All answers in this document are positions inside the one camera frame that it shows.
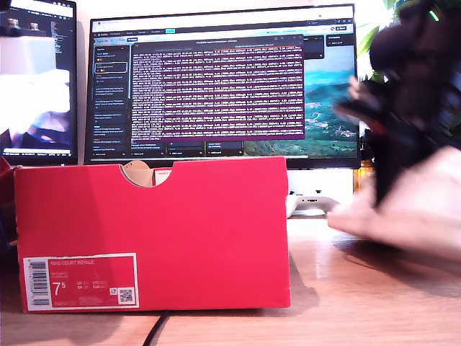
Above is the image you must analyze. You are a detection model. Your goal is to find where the white leather sneaker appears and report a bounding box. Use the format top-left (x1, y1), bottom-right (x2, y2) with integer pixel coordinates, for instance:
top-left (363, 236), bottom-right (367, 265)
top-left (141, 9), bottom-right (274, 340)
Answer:
top-left (327, 146), bottom-right (461, 259)

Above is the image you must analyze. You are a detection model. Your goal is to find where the red shoebox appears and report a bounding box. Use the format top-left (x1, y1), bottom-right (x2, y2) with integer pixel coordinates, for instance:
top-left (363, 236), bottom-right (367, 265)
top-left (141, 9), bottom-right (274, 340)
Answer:
top-left (13, 155), bottom-right (291, 314)

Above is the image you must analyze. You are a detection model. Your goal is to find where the red shoebox lid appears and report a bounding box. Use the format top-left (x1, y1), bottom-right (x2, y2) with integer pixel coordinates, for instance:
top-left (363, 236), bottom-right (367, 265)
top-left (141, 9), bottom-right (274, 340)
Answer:
top-left (0, 156), bottom-right (19, 248)

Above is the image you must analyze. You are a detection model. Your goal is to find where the white game controller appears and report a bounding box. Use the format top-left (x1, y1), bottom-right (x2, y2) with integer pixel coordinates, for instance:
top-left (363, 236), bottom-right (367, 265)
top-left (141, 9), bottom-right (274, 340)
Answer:
top-left (287, 189), bottom-right (341, 219)

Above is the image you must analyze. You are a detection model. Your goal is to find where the large wide computer monitor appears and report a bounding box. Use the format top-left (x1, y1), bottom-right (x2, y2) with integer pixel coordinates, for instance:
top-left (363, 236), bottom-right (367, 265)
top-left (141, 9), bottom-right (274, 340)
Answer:
top-left (83, 4), bottom-right (361, 169)

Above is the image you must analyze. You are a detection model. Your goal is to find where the small black computer monitor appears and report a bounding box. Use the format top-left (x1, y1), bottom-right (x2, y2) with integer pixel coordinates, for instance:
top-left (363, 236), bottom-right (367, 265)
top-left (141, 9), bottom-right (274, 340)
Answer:
top-left (0, 0), bottom-right (79, 167)

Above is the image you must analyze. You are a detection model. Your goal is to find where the black cable on table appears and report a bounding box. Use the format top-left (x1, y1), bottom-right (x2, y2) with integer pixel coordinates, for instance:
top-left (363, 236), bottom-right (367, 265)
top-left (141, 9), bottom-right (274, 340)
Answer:
top-left (142, 311), bottom-right (172, 346)

